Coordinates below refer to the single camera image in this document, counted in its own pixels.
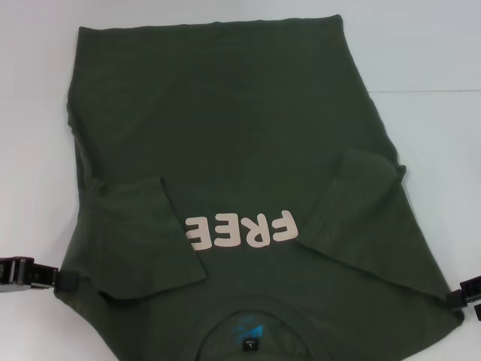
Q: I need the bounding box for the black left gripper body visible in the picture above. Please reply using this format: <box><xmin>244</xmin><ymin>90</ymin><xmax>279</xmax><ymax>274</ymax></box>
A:
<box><xmin>0</xmin><ymin>256</ymin><xmax>29</xmax><ymax>295</ymax></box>

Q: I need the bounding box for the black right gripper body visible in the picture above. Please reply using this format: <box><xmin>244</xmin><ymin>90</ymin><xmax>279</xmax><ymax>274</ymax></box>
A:
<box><xmin>459</xmin><ymin>275</ymin><xmax>481</xmax><ymax>299</ymax></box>

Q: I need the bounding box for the dark green FREE t-shirt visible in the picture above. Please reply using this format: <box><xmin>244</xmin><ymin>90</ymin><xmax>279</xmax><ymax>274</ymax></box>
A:
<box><xmin>52</xmin><ymin>14</ymin><xmax>467</xmax><ymax>361</ymax></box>

